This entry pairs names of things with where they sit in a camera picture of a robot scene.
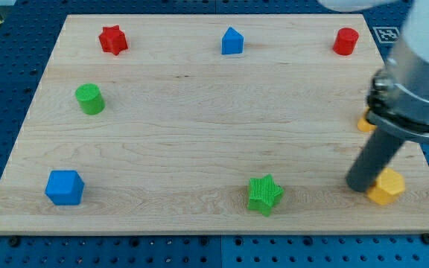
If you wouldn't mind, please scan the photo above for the green star block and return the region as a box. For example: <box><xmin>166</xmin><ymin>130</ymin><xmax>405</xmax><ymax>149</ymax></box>
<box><xmin>247</xmin><ymin>174</ymin><xmax>284</xmax><ymax>217</ymax></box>

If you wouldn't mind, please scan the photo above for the blue cube block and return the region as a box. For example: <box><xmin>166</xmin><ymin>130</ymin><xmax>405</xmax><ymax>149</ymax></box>
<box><xmin>45</xmin><ymin>170</ymin><xmax>85</xmax><ymax>205</ymax></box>

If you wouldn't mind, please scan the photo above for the yellow hexagon block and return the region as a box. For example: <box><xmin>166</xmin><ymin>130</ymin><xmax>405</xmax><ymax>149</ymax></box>
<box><xmin>366</xmin><ymin>167</ymin><xmax>405</xmax><ymax>205</ymax></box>

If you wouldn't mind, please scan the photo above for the red star block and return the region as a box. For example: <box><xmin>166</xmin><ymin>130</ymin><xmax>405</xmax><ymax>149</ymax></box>
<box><xmin>98</xmin><ymin>25</ymin><xmax>128</xmax><ymax>56</ymax></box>

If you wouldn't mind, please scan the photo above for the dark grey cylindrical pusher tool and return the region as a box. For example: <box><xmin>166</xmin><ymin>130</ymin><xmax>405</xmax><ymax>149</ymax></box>
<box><xmin>346</xmin><ymin>128</ymin><xmax>405</xmax><ymax>192</ymax></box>

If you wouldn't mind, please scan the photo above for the red cylinder block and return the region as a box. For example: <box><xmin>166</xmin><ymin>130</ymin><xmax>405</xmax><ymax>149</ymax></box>
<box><xmin>332</xmin><ymin>28</ymin><xmax>360</xmax><ymax>56</ymax></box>

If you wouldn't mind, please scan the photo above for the light wooden board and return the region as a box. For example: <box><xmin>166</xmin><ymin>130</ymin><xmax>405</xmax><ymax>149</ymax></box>
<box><xmin>0</xmin><ymin>14</ymin><xmax>429</xmax><ymax>236</ymax></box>

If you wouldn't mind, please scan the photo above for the green cylinder block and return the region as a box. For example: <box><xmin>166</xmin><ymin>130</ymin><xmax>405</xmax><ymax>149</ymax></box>
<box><xmin>74</xmin><ymin>83</ymin><xmax>105</xmax><ymax>115</ymax></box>

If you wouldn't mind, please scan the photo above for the blue pentagon house block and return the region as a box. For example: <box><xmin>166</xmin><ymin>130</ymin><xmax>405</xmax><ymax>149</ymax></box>
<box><xmin>221</xmin><ymin>27</ymin><xmax>244</xmax><ymax>55</ymax></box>

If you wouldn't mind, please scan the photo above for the yellow block behind arm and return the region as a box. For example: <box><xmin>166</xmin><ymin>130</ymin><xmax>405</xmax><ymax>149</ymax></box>
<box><xmin>357</xmin><ymin>108</ymin><xmax>376</xmax><ymax>133</ymax></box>

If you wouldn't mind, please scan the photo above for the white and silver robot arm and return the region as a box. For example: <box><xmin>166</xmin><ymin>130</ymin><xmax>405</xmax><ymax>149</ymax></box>
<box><xmin>364</xmin><ymin>0</ymin><xmax>429</xmax><ymax>150</ymax></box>

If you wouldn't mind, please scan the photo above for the white fiducial marker tag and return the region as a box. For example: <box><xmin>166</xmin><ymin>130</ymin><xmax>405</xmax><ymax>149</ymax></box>
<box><xmin>373</xmin><ymin>26</ymin><xmax>400</xmax><ymax>44</ymax></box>

